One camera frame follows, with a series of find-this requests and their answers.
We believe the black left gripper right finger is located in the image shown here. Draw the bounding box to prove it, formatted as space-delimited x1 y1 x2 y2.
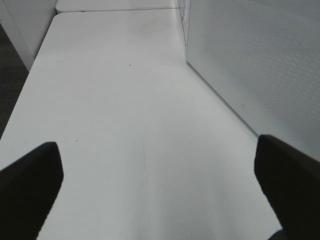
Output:
254 134 320 240

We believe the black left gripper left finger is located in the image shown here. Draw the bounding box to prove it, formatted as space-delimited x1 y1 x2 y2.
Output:
0 142 64 240

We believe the white microwave door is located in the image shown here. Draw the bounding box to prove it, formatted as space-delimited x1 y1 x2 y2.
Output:
186 0 320 160

